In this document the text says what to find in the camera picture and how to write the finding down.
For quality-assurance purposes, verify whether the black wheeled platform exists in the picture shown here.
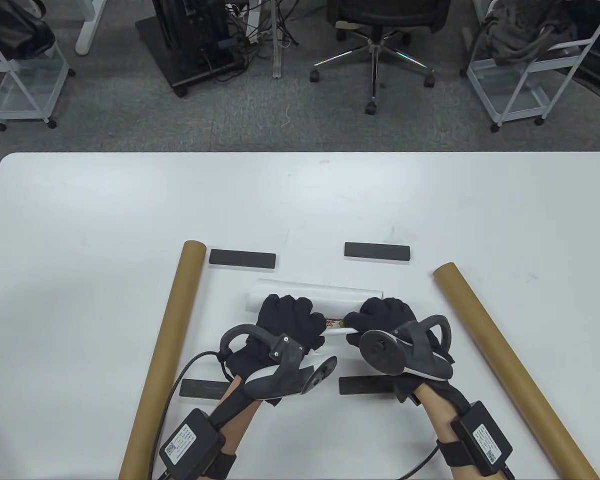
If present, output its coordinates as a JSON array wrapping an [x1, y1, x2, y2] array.
[[135, 17, 248, 98]]

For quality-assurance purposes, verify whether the person's right forearm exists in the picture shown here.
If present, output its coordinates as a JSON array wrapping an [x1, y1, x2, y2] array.
[[414, 385, 501, 480]]

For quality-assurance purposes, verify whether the black bar weight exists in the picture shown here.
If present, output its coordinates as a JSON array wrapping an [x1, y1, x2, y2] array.
[[344, 242, 412, 262], [339, 376, 400, 396], [209, 248, 277, 272], [180, 379, 231, 399]]

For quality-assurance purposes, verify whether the grey white hand controller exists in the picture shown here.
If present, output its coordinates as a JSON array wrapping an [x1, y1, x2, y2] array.
[[220, 324, 338, 399], [360, 315, 455, 382]]

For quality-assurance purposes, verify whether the tangle of black cables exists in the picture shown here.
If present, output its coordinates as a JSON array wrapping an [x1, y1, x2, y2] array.
[[225, 0, 301, 51]]

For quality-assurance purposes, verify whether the black shoulder bag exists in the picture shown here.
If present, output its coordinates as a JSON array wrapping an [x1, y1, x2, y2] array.
[[0, 0, 56, 62]]

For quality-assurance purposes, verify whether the grey crumpled cloth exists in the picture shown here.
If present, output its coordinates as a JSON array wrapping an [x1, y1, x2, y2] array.
[[480, 0, 581, 63]]

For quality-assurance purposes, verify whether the person's left forearm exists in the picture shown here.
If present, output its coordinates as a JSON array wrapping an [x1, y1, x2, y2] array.
[[212, 377, 265, 480]]

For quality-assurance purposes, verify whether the white cable channel post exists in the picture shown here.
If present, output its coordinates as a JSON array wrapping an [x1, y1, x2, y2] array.
[[271, 0, 284, 80]]

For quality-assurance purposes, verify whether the black computer tower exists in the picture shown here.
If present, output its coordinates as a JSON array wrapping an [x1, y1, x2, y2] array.
[[151, 0, 231, 51]]

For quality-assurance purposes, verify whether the black wrist sensor box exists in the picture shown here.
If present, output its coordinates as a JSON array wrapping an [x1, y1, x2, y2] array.
[[451, 401, 513, 477], [159, 408, 226, 479]]

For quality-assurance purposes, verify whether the white desk leg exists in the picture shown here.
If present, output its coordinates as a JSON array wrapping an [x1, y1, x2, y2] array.
[[75, 0, 110, 57]]

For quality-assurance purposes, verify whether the person's right hand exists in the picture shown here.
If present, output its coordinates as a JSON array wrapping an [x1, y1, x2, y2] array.
[[342, 297, 474, 417]]

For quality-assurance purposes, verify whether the white wheeled cart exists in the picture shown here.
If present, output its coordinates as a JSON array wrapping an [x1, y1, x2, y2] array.
[[0, 20, 77, 132], [461, 0, 600, 133]]

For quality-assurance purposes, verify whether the person's left hand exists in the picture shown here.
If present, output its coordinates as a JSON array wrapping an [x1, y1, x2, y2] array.
[[226, 294, 328, 407]]

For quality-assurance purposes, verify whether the black wrist strap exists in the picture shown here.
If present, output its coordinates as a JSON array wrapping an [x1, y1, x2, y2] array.
[[205, 450, 237, 480], [436, 439, 473, 467]]

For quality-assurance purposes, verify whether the white poster purple lettering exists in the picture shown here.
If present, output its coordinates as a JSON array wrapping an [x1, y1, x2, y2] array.
[[245, 279, 383, 357]]

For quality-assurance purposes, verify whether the black office chair chrome base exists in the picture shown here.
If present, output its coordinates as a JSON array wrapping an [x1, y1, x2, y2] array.
[[310, 0, 453, 115]]

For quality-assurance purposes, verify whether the brown cardboard mailing tube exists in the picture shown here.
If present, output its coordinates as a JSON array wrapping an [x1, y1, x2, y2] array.
[[119, 241, 207, 480], [433, 262, 600, 480]]

